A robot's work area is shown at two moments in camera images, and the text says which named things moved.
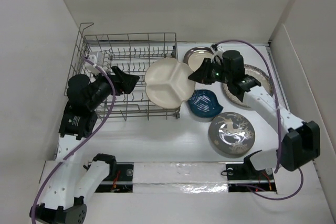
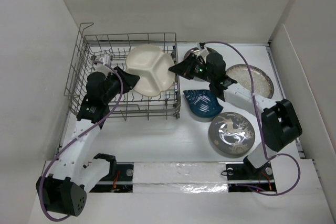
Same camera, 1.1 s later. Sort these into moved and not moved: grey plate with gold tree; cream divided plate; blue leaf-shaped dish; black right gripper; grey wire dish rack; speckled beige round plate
Moved: cream divided plate; black right gripper
Not moved: blue leaf-shaped dish; speckled beige round plate; grey plate with gold tree; grey wire dish rack
